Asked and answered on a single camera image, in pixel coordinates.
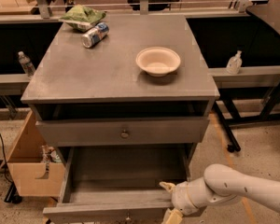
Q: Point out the clear water bottle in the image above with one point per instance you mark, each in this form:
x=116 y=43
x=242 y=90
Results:
x=26 y=64

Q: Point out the snack packets in bin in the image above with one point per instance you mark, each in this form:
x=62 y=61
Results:
x=49 y=154

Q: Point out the grey drawer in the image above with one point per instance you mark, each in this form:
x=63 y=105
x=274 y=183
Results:
x=119 y=183
x=113 y=132

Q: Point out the grey top drawer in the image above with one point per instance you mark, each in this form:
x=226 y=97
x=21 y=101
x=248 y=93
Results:
x=113 y=132

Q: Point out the grey drawer cabinet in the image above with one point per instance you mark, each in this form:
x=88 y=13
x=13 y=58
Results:
x=105 y=82

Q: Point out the white paper bowl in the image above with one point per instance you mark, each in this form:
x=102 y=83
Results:
x=158 y=61

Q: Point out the grey side ledge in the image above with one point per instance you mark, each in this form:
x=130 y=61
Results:
x=13 y=84
x=248 y=77

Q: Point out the grey side ledge right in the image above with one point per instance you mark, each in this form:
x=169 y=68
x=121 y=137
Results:
x=248 y=77

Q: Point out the black table leg frame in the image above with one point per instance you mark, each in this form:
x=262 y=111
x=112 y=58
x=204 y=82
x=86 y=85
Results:
x=271 y=97

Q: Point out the grey side ledge left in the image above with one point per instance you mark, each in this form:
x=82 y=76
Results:
x=13 y=84

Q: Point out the blue silver soda can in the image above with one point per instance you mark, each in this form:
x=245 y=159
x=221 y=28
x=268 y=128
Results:
x=95 y=35

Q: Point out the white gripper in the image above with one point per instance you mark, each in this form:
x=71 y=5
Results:
x=179 y=195

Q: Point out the green chip bag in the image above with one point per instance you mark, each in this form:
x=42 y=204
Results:
x=82 y=18

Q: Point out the white sanitizer bottle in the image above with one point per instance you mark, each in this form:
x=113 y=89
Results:
x=234 y=64

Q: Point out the dark table right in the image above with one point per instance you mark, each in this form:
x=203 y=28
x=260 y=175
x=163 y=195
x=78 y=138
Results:
x=269 y=13

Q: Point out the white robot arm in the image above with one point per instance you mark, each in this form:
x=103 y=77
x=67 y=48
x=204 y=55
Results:
x=219 y=185

